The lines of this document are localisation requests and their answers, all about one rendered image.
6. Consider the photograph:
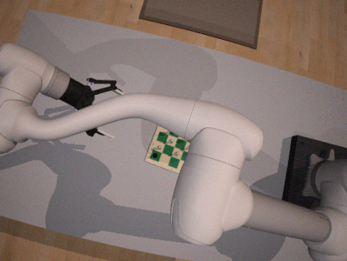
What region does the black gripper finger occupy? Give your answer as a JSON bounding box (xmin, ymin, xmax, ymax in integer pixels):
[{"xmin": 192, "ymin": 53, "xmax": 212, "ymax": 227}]
[
  {"xmin": 86, "ymin": 78, "xmax": 125, "ymax": 97},
  {"xmin": 83, "ymin": 101, "xmax": 114, "ymax": 138}
]

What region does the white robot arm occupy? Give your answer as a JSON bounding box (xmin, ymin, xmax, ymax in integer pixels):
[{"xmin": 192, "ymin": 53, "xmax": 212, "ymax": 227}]
[{"xmin": 0, "ymin": 43, "xmax": 347, "ymax": 261}]

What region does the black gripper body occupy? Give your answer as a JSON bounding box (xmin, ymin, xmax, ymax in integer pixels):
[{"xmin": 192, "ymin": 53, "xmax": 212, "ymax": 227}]
[{"xmin": 59, "ymin": 78, "xmax": 95, "ymax": 110}]

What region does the green and cream chessboard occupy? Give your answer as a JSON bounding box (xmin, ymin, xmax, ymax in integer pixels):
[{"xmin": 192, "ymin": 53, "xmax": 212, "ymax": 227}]
[{"xmin": 145, "ymin": 126, "xmax": 190, "ymax": 173}]

